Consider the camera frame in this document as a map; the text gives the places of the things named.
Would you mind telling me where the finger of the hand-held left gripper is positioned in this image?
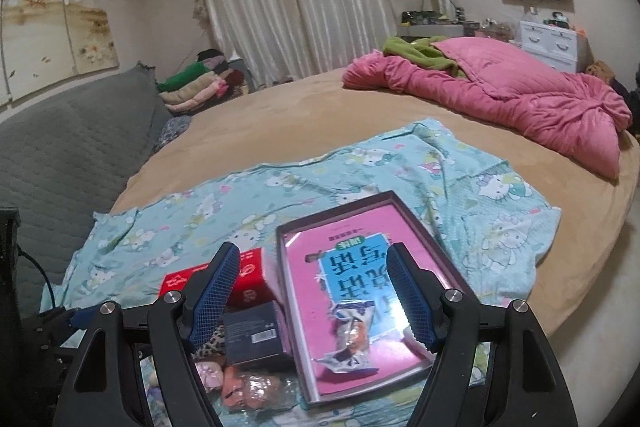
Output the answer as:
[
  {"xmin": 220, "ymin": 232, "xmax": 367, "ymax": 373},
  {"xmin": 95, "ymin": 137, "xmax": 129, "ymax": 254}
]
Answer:
[{"xmin": 69, "ymin": 306, "xmax": 99, "ymax": 329}]

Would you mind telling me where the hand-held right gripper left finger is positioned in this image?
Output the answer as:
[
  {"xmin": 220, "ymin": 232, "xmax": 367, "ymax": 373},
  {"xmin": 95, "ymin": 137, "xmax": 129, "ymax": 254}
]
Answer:
[{"xmin": 50, "ymin": 242, "xmax": 242, "ymax": 427}]

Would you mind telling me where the white drawer cabinet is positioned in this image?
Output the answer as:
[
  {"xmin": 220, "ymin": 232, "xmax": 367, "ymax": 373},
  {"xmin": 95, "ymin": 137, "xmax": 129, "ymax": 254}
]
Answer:
[{"xmin": 519, "ymin": 19, "xmax": 582, "ymax": 74}]

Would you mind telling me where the dark blue small box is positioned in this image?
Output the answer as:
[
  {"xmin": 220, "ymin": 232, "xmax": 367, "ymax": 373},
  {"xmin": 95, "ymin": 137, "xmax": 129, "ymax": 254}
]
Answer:
[{"xmin": 221, "ymin": 301, "xmax": 294, "ymax": 366}]

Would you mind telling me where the dark purple tray box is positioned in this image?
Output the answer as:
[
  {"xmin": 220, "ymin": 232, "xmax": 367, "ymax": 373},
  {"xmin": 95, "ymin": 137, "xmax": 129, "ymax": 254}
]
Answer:
[{"xmin": 275, "ymin": 190, "xmax": 482, "ymax": 410}]

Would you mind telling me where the pink book with blue label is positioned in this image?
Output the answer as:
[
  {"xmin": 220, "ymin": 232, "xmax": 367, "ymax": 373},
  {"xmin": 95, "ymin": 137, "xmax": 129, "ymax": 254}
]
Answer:
[{"xmin": 282, "ymin": 202, "xmax": 452, "ymax": 397}]

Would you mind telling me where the red cardboard box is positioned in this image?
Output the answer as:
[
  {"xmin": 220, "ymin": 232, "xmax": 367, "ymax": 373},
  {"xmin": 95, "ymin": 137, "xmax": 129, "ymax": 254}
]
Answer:
[{"xmin": 159, "ymin": 248, "xmax": 282, "ymax": 309}]

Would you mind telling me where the round bed with tan sheet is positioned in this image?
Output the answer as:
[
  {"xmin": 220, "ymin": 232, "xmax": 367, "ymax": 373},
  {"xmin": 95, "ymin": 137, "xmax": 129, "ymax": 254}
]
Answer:
[{"xmin": 109, "ymin": 66, "xmax": 640, "ymax": 410}]

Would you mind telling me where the cluttered desk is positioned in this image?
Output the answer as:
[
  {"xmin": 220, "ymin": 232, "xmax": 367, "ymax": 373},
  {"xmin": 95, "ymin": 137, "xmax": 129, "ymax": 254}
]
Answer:
[{"xmin": 399, "ymin": 9, "xmax": 517, "ymax": 42}]

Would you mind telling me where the grey quilted headboard cover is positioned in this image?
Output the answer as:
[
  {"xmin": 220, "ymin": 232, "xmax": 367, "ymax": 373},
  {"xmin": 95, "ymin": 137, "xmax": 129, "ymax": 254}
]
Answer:
[{"xmin": 0, "ymin": 63, "xmax": 174, "ymax": 300}]

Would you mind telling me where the green fleece blanket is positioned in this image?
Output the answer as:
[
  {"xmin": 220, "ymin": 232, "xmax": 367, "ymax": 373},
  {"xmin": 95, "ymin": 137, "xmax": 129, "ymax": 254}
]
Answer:
[{"xmin": 382, "ymin": 35, "xmax": 469, "ymax": 78}]

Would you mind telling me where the brown stuffed toy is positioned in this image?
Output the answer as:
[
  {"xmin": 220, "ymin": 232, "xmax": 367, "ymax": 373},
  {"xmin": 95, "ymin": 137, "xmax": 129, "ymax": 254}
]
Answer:
[{"xmin": 584, "ymin": 60, "xmax": 620, "ymax": 84}]

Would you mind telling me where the beige folded garment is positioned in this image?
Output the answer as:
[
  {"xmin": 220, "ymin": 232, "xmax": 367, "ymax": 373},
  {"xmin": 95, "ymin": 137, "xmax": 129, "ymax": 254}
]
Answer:
[{"xmin": 159, "ymin": 74, "xmax": 226, "ymax": 115}]

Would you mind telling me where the leopard print scrunchie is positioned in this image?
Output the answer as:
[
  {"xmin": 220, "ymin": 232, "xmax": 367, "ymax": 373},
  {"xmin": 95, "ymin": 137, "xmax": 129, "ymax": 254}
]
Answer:
[{"xmin": 196, "ymin": 323, "xmax": 227, "ymax": 361}]

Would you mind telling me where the light blue cartoon printed blanket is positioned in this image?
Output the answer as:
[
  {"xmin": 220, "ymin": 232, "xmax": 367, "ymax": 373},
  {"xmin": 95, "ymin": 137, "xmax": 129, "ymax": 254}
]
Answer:
[{"xmin": 42, "ymin": 118, "xmax": 562, "ymax": 427}]

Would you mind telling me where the white snack packet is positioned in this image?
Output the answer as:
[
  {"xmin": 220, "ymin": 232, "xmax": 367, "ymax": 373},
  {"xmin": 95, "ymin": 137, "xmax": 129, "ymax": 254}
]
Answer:
[{"xmin": 314, "ymin": 299, "xmax": 387, "ymax": 374}]

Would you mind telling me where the green folded garment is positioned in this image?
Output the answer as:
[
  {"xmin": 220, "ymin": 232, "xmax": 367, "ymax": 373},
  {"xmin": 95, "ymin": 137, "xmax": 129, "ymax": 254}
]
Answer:
[{"xmin": 156, "ymin": 62, "xmax": 213, "ymax": 92}]

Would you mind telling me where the pink quilt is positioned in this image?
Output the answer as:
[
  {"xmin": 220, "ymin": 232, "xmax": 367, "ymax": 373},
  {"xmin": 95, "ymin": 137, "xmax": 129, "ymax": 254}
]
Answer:
[{"xmin": 342, "ymin": 37, "xmax": 634, "ymax": 180}]

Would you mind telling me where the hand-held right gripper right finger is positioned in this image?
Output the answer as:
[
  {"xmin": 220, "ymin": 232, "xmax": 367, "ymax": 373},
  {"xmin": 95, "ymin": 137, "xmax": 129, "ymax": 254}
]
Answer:
[{"xmin": 386, "ymin": 242, "xmax": 582, "ymax": 427}]

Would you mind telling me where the doll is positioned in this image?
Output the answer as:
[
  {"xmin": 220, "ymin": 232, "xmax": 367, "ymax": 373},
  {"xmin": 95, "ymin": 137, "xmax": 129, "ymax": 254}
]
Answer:
[{"xmin": 220, "ymin": 363, "xmax": 299, "ymax": 411}]

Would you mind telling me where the white floral scrunchie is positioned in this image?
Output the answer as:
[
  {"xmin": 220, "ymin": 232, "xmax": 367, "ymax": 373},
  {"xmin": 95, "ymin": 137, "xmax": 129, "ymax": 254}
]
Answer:
[{"xmin": 194, "ymin": 358, "xmax": 227, "ymax": 389}]

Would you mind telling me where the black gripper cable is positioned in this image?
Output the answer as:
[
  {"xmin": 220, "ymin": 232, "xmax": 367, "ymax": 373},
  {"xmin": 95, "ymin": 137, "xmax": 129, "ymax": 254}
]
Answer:
[{"xmin": 16, "ymin": 243, "xmax": 55, "ymax": 304}]

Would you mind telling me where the blossom wall painting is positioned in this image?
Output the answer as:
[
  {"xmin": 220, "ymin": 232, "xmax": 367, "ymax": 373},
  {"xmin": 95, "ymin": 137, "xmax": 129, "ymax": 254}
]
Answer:
[{"xmin": 0, "ymin": 0, "xmax": 121, "ymax": 108}]

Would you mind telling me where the dark patterned pillow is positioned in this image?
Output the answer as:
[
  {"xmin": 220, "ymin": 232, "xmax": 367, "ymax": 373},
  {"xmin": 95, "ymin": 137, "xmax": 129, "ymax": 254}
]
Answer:
[{"xmin": 151, "ymin": 114, "xmax": 194, "ymax": 154}]

